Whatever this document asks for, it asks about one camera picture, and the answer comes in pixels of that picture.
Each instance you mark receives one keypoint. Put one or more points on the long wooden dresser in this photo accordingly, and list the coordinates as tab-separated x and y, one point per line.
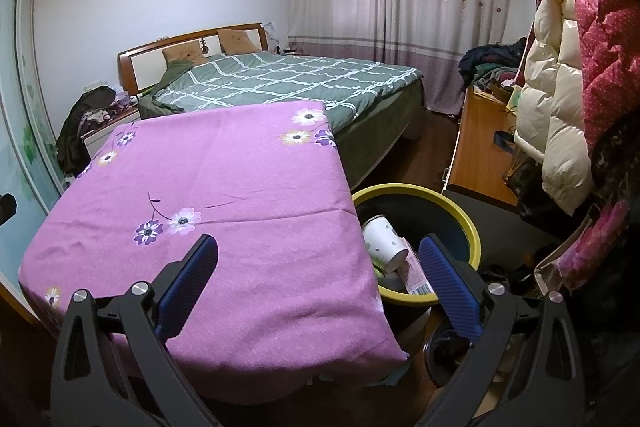
480	157

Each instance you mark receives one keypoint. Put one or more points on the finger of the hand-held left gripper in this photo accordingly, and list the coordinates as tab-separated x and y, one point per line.
7	207

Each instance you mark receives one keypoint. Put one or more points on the wooden headboard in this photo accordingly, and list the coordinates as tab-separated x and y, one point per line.
145	59

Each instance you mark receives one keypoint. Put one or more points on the sliding door wardrobe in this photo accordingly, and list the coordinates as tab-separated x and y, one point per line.
20	107

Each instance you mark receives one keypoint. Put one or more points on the cream puffer jacket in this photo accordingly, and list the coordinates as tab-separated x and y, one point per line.
550	107

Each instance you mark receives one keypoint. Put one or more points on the dark floral garment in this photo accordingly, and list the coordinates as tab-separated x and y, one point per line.
620	167

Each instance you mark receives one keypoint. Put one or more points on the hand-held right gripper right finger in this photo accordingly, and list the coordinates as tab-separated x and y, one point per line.
450	282

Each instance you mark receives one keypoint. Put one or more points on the purple floral cloth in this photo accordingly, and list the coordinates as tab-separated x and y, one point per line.
225	227

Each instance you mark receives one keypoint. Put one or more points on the dark clothes heap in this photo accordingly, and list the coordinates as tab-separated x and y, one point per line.
82	127

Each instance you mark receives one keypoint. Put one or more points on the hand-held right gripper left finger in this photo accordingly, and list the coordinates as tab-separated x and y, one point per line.
187	277

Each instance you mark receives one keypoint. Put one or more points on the yellow rimmed dark waste bin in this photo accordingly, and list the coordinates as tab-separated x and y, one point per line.
450	207

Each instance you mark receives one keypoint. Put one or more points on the red quilted jacket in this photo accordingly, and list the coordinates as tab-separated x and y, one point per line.
605	32

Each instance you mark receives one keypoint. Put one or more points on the pink floral bag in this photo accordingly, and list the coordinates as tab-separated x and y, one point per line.
595	242

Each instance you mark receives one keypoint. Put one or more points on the white nightstand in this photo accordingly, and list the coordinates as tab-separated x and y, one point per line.
107	132

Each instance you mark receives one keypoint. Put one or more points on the white dotted paper cup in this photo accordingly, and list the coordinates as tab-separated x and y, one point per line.
382	242

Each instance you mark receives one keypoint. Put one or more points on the brown pillow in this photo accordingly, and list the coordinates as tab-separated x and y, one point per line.
239	41
182	53

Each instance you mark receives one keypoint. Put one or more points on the dark green bed base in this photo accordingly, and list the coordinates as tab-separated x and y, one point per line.
385	127

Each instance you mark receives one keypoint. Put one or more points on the brown patterned handbag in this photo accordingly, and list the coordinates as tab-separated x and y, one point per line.
522	182

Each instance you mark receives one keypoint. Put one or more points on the pile of mixed clothes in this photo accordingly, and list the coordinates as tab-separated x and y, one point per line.
492	67

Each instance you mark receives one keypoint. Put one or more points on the bed with green quilt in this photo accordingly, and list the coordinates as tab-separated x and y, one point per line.
280	79

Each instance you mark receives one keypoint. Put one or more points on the pink white curtain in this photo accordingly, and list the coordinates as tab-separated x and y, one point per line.
400	17

